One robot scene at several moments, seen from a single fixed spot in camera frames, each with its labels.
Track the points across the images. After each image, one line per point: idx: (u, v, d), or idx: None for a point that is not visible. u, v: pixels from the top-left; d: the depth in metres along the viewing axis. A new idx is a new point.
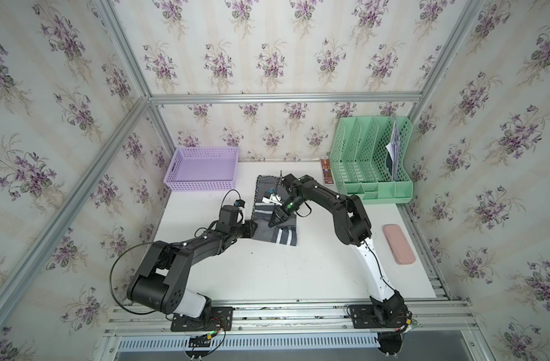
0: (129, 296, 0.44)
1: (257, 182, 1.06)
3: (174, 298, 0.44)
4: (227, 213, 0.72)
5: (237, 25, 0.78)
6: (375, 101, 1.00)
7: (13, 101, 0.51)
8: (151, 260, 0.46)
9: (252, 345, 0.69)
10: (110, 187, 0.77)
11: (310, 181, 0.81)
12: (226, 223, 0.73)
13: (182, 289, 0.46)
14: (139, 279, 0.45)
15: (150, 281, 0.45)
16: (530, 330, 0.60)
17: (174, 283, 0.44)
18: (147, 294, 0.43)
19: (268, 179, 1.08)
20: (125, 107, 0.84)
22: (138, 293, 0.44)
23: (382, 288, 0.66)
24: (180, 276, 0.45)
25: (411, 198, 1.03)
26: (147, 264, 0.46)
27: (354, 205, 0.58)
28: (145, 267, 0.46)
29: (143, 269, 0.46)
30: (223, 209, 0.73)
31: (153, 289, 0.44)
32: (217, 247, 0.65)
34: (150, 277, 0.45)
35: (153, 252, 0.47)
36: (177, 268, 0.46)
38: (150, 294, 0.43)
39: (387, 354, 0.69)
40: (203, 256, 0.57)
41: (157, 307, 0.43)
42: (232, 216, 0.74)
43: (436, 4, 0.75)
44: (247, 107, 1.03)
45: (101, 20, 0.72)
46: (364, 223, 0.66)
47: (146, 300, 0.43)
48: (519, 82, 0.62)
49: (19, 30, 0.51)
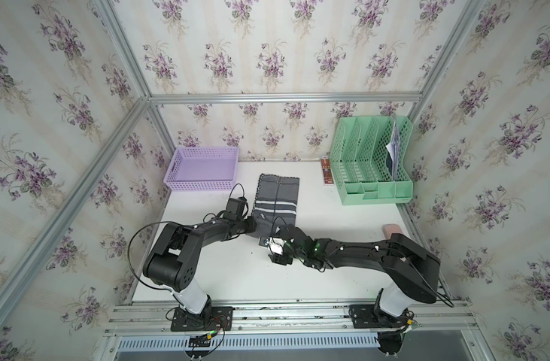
0: (145, 273, 0.47)
1: (259, 180, 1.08)
3: (187, 274, 0.47)
4: (235, 202, 0.77)
5: (237, 25, 0.78)
6: (375, 101, 1.00)
7: (13, 101, 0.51)
8: (165, 238, 0.50)
9: (252, 345, 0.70)
10: (110, 187, 0.77)
11: (332, 243, 0.63)
12: (233, 212, 0.77)
13: (193, 268, 0.49)
14: (153, 258, 0.48)
15: (165, 258, 0.49)
16: (530, 330, 0.60)
17: (187, 261, 0.47)
18: (162, 270, 0.47)
19: (270, 178, 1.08)
20: (125, 107, 0.84)
22: (153, 269, 0.47)
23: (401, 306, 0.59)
24: (192, 254, 0.48)
25: (411, 197, 1.03)
26: (161, 242, 0.49)
27: (404, 244, 0.51)
28: (159, 245, 0.49)
29: (157, 247, 0.49)
30: (229, 200, 0.77)
31: (167, 266, 0.47)
32: (225, 233, 0.68)
34: (164, 255, 0.48)
35: (168, 231, 0.50)
36: (190, 247, 0.49)
38: (164, 270, 0.46)
39: (387, 354, 0.69)
40: (211, 240, 0.60)
41: (171, 282, 0.46)
42: (238, 207, 0.79)
43: (436, 4, 0.75)
44: (247, 107, 1.03)
45: (101, 20, 0.72)
46: (433, 263, 0.48)
47: (161, 276, 0.46)
48: (519, 82, 0.62)
49: (19, 30, 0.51)
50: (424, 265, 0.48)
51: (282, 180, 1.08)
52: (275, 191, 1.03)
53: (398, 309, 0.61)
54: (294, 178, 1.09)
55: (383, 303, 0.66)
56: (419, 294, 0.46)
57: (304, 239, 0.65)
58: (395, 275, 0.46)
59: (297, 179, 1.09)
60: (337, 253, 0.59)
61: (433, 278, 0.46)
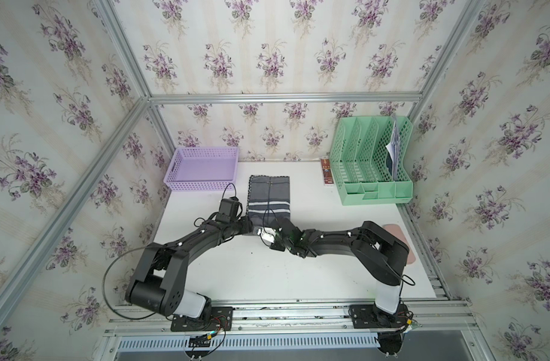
0: (128, 299, 0.44)
1: (250, 183, 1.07)
3: (173, 298, 0.43)
4: (228, 204, 0.72)
5: (237, 25, 0.78)
6: (375, 101, 1.00)
7: (13, 101, 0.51)
8: (147, 262, 0.45)
9: (252, 345, 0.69)
10: (110, 187, 0.77)
11: (314, 232, 0.70)
12: (226, 214, 0.73)
13: (180, 290, 0.45)
14: (136, 283, 0.44)
15: (148, 283, 0.45)
16: (530, 330, 0.60)
17: (171, 288, 0.43)
18: (145, 297, 0.43)
19: (260, 180, 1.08)
20: (124, 107, 0.84)
22: (136, 297, 0.43)
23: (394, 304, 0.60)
24: (175, 280, 0.44)
25: (411, 197, 1.03)
26: (143, 267, 0.45)
27: (373, 231, 0.52)
28: (141, 271, 0.45)
29: (139, 274, 0.45)
30: (223, 201, 0.73)
31: (150, 292, 0.44)
32: (216, 239, 0.63)
34: (147, 279, 0.44)
35: (149, 254, 0.46)
36: (172, 272, 0.44)
38: (148, 296, 0.43)
39: (387, 354, 0.69)
40: (201, 252, 0.56)
41: (156, 309, 0.43)
42: (232, 208, 0.74)
43: (436, 4, 0.75)
44: (247, 107, 1.03)
45: (101, 20, 0.72)
46: (402, 250, 0.51)
47: (144, 304, 0.43)
48: (519, 82, 0.62)
49: (19, 30, 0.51)
50: (393, 251, 0.51)
51: (272, 179, 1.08)
52: (268, 191, 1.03)
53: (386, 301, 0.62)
54: (284, 177, 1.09)
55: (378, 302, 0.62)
56: (387, 277, 0.50)
57: (291, 229, 0.71)
58: (362, 257, 0.50)
59: (287, 177, 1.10)
60: (318, 239, 0.65)
61: (400, 262, 0.49)
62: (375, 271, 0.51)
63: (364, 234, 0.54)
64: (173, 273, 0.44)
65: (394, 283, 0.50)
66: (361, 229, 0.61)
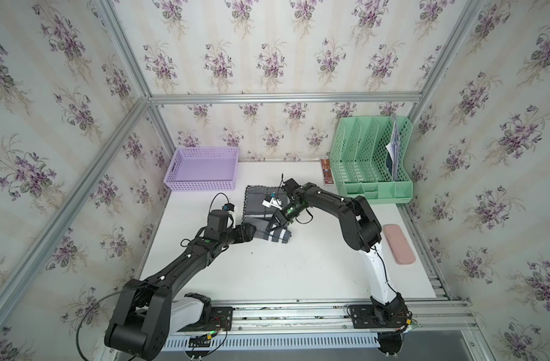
0: (107, 344, 0.40)
1: (246, 193, 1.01)
3: (156, 341, 0.40)
4: (217, 217, 0.67)
5: (237, 25, 0.78)
6: (375, 101, 1.00)
7: (13, 101, 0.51)
8: (126, 303, 0.42)
9: (252, 346, 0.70)
10: (110, 187, 0.77)
11: (313, 188, 0.78)
12: (215, 229, 0.67)
13: (165, 330, 0.43)
14: (116, 326, 0.41)
15: (128, 327, 0.41)
16: (530, 331, 0.59)
17: (153, 332, 0.40)
18: (125, 343, 0.40)
19: (258, 189, 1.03)
20: (125, 107, 0.84)
22: (116, 342, 0.40)
23: (385, 292, 0.64)
24: (157, 321, 0.40)
25: (411, 198, 1.03)
26: (122, 308, 0.41)
27: (360, 206, 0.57)
28: (120, 313, 0.41)
29: (118, 316, 0.41)
30: (211, 215, 0.67)
31: (131, 338, 0.40)
32: (205, 261, 0.59)
34: (127, 320, 0.41)
35: (128, 294, 0.42)
36: (154, 313, 0.41)
38: (129, 342, 0.40)
39: (387, 354, 0.69)
40: (188, 277, 0.52)
41: (138, 354, 0.39)
42: (220, 222, 0.69)
43: (436, 4, 0.75)
44: (247, 107, 1.03)
45: (101, 20, 0.72)
46: (375, 226, 0.61)
47: (125, 349, 0.40)
48: (519, 82, 0.62)
49: (19, 31, 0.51)
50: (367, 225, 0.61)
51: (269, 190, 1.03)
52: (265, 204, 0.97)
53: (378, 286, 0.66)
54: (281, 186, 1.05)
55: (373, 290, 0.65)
56: (352, 240, 0.62)
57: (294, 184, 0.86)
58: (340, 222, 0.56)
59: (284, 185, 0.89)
60: (314, 193, 0.74)
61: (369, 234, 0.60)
62: (345, 233, 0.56)
63: (353, 204, 0.63)
64: (155, 315, 0.41)
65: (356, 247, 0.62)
66: (351, 200, 0.64)
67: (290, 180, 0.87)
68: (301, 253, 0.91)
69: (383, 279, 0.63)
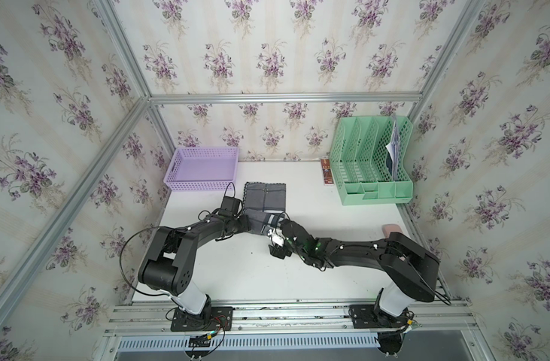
0: (141, 280, 0.46)
1: (244, 189, 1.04)
3: (183, 278, 0.46)
4: (229, 200, 0.77)
5: (237, 25, 0.78)
6: (375, 101, 1.00)
7: (13, 101, 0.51)
8: (160, 243, 0.48)
9: (252, 346, 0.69)
10: (110, 187, 0.77)
11: (332, 243, 0.64)
12: (229, 210, 0.76)
13: (190, 271, 0.48)
14: (149, 263, 0.47)
15: (160, 263, 0.48)
16: (530, 330, 0.60)
17: (183, 265, 0.46)
18: (158, 275, 0.46)
19: (256, 186, 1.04)
20: (125, 107, 0.84)
22: (147, 275, 0.46)
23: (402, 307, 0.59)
24: (186, 258, 0.47)
25: (411, 197, 1.03)
26: (155, 247, 0.48)
27: (402, 244, 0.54)
28: (153, 250, 0.48)
29: (152, 253, 0.48)
30: (226, 198, 0.77)
31: (163, 271, 0.46)
32: (220, 230, 0.67)
34: (159, 259, 0.47)
35: (162, 235, 0.49)
36: (184, 250, 0.47)
38: (159, 274, 0.46)
39: (387, 354, 0.69)
40: (207, 238, 0.59)
41: (168, 286, 0.45)
42: (233, 204, 0.79)
43: (436, 4, 0.75)
44: (247, 107, 1.03)
45: (101, 20, 0.72)
46: (431, 262, 0.48)
47: (156, 281, 0.45)
48: (519, 82, 0.62)
49: (19, 31, 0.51)
50: (423, 264, 0.48)
51: (268, 187, 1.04)
52: (262, 199, 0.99)
53: (402, 308, 0.59)
54: (282, 184, 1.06)
55: (382, 302, 0.67)
56: (419, 293, 0.46)
57: (307, 238, 0.66)
58: (393, 273, 0.47)
59: (284, 184, 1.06)
60: (338, 251, 0.60)
61: (431, 277, 0.46)
62: (402, 287, 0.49)
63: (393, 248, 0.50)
64: (186, 253, 0.47)
65: (426, 301, 0.47)
66: (390, 241, 0.51)
67: (305, 236, 0.65)
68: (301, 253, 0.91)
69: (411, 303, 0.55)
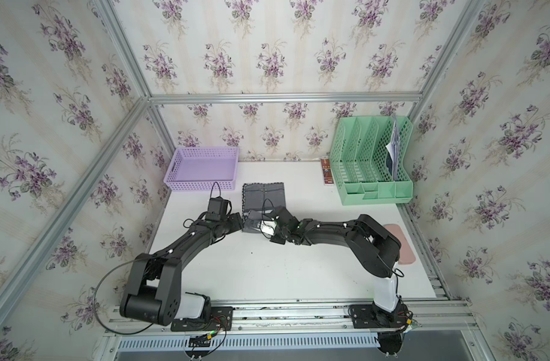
0: (125, 313, 0.42)
1: (243, 191, 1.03)
3: (170, 309, 0.42)
4: (217, 202, 0.71)
5: (237, 24, 0.78)
6: (375, 101, 1.00)
7: (13, 101, 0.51)
8: (138, 275, 0.44)
9: (252, 346, 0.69)
10: (110, 187, 0.77)
11: (311, 223, 0.71)
12: (216, 213, 0.71)
13: (177, 298, 0.45)
14: (131, 296, 0.43)
15: (142, 296, 0.43)
16: (530, 330, 0.60)
17: (165, 298, 0.42)
18: (141, 310, 0.42)
19: (254, 187, 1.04)
20: (125, 107, 0.84)
22: (132, 310, 0.42)
23: (393, 300, 0.60)
24: (169, 289, 0.43)
25: (411, 197, 1.03)
26: (135, 280, 0.43)
27: (368, 223, 0.54)
28: (133, 284, 0.43)
29: (132, 287, 0.43)
30: (211, 200, 0.71)
31: (146, 305, 0.42)
32: (208, 238, 0.62)
34: (141, 291, 0.43)
35: (139, 267, 0.44)
36: (165, 282, 0.43)
38: (144, 309, 0.42)
39: (387, 354, 0.69)
40: (195, 254, 0.55)
41: (153, 320, 0.42)
42: (220, 207, 0.73)
43: (436, 4, 0.75)
44: (247, 107, 1.03)
45: (101, 20, 0.72)
46: (393, 244, 0.53)
47: (141, 316, 0.42)
48: (520, 82, 0.62)
49: (19, 31, 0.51)
50: (385, 244, 0.53)
51: (266, 186, 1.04)
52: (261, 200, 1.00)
53: (393, 301, 0.61)
54: (280, 183, 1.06)
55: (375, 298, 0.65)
56: (377, 268, 0.52)
57: (289, 218, 0.74)
58: (354, 248, 0.53)
59: (281, 183, 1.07)
60: (315, 229, 0.67)
61: (390, 256, 0.51)
62: (365, 262, 0.53)
63: (358, 227, 0.55)
64: (166, 284, 0.43)
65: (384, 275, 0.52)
66: (356, 221, 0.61)
67: (284, 212, 0.73)
68: (301, 253, 0.90)
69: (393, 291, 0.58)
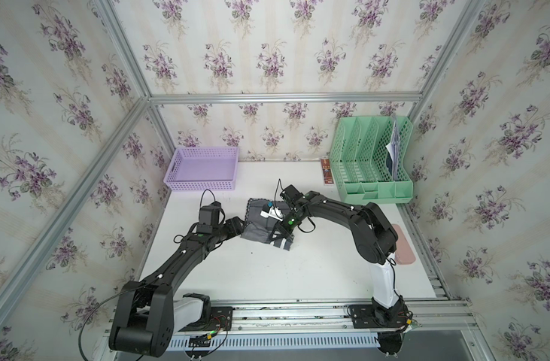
0: (112, 348, 0.40)
1: (248, 206, 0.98)
3: (162, 338, 0.40)
4: (208, 212, 0.67)
5: (237, 24, 0.78)
6: (375, 101, 1.00)
7: (13, 101, 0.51)
8: (127, 305, 0.41)
9: (252, 346, 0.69)
10: (110, 187, 0.77)
11: (317, 197, 0.72)
12: (207, 224, 0.68)
13: (170, 326, 0.43)
14: (119, 329, 0.40)
15: (132, 327, 0.41)
16: (530, 330, 0.60)
17: (157, 330, 0.40)
18: (130, 344, 0.40)
19: (259, 203, 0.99)
20: (125, 107, 0.84)
22: (120, 344, 0.40)
23: (390, 295, 0.62)
24: (161, 319, 0.40)
25: (411, 197, 1.03)
26: (123, 311, 0.41)
27: (375, 212, 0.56)
28: (122, 315, 0.41)
29: (120, 319, 0.41)
30: (202, 210, 0.67)
31: (137, 338, 0.40)
32: (202, 253, 0.60)
34: (130, 321, 0.40)
35: (128, 295, 0.41)
36: (156, 310, 0.41)
38: (133, 342, 0.40)
39: (387, 354, 0.69)
40: (188, 271, 0.54)
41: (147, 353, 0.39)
42: (212, 216, 0.70)
43: (436, 4, 0.75)
44: (247, 107, 1.03)
45: (101, 20, 0.72)
46: (390, 234, 0.56)
47: (130, 350, 0.40)
48: (519, 82, 0.62)
49: (19, 31, 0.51)
50: (381, 233, 0.56)
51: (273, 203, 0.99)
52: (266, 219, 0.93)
53: (392, 295, 0.62)
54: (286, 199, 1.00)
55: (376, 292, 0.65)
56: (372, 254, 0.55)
57: (294, 192, 0.80)
58: (354, 232, 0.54)
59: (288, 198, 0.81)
60: (321, 204, 0.68)
61: (385, 244, 0.54)
62: (360, 245, 0.57)
63: (365, 212, 0.57)
64: (158, 313, 0.41)
65: (378, 262, 0.54)
66: (363, 208, 0.58)
67: (290, 188, 0.80)
68: (301, 253, 0.90)
69: (390, 286, 0.60)
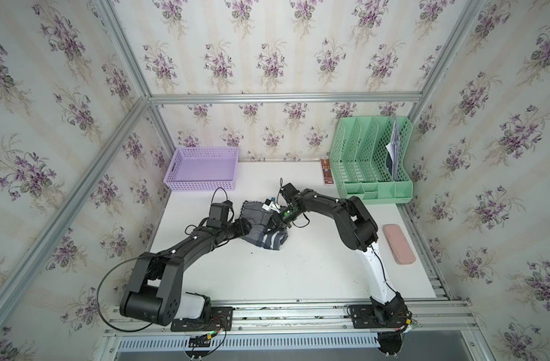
0: (123, 313, 0.42)
1: (242, 209, 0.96)
3: (170, 308, 0.42)
4: (218, 207, 0.71)
5: (237, 24, 0.78)
6: (375, 101, 1.00)
7: (13, 101, 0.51)
8: (141, 271, 0.44)
9: (252, 346, 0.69)
10: (110, 187, 0.77)
11: (311, 192, 0.80)
12: (217, 219, 0.72)
13: (178, 298, 0.45)
14: (131, 295, 0.43)
15: (144, 293, 0.44)
16: (530, 330, 0.60)
17: (168, 295, 0.43)
18: (141, 308, 0.42)
19: (255, 206, 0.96)
20: (125, 107, 0.84)
22: (132, 309, 0.42)
23: (384, 291, 0.64)
24: (172, 286, 0.43)
25: (411, 197, 1.03)
26: (136, 278, 0.44)
27: (356, 205, 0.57)
28: (135, 280, 0.44)
29: (133, 283, 0.44)
30: (213, 205, 0.72)
31: (147, 303, 0.43)
32: (210, 244, 0.63)
34: (143, 289, 0.43)
35: (143, 263, 0.45)
36: (168, 278, 0.44)
38: (144, 308, 0.42)
39: (387, 354, 0.69)
40: (196, 258, 0.56)
41: (153, 320, 0.41)
42: (223, 213, 0.74)
43: (436, 4, 0.75)
44: (247, 107, 1.03)
45: (101, 20, 0.72)
46: (371, 226, 0.62)
47: (140, 317, 0.42)
48: (519, 82, 0.62)
49: (19, 31, 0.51)
50: (361, 225, 0.62)
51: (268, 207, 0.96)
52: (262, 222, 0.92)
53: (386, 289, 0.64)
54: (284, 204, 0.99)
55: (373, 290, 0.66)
56: (351, 242, 0.62)
57: (293, 190, 0.88)
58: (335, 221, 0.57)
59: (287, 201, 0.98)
60: (312, 198, 0.76)
61: (366, 232, 0.61)
62: (341, 234, 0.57)
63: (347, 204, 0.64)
64: (169, 280, 0.44)
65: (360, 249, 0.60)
66: (345, 200, 0.66)
67: (289, 185, 0.89)
68: (301, 253, 0.91)
69: (380, 278, 0.63)
